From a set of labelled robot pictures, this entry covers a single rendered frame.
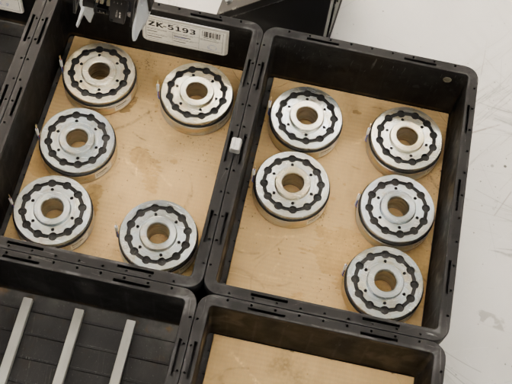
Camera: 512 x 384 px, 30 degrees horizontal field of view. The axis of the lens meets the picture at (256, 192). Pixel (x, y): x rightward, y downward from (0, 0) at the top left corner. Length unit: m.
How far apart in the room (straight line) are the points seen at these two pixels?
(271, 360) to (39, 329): 0.30
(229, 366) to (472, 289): 0.42
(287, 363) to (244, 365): 0.06
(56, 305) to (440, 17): 0.83
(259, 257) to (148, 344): 0.19
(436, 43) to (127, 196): 0.62
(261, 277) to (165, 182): 0.19
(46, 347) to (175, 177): 0.29
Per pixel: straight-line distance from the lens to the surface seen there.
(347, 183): 1.34
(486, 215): 1.51
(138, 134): 1.35
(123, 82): 1.37
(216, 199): 1.19
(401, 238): 1.28
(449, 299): 1.19
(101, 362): 1.23
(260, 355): 1.23
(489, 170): 1.55
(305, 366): 1.23
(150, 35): 1.39
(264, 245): 1.28
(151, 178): 1.32
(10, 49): 1.45
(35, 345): 1.25
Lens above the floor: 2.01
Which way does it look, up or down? 63 degrees down
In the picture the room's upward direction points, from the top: 9 degrees clockwise
